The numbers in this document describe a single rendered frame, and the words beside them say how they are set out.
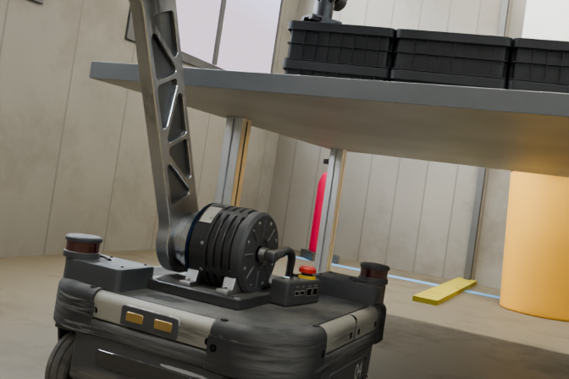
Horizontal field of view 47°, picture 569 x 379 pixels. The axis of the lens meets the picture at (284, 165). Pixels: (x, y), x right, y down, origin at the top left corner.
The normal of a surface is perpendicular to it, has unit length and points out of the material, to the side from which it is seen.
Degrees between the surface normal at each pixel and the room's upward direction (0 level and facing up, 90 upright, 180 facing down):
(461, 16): 90
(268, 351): 92
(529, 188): 93
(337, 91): 90
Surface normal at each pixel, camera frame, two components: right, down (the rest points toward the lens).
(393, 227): -0.42, -0.08
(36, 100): 0.90, 0.12
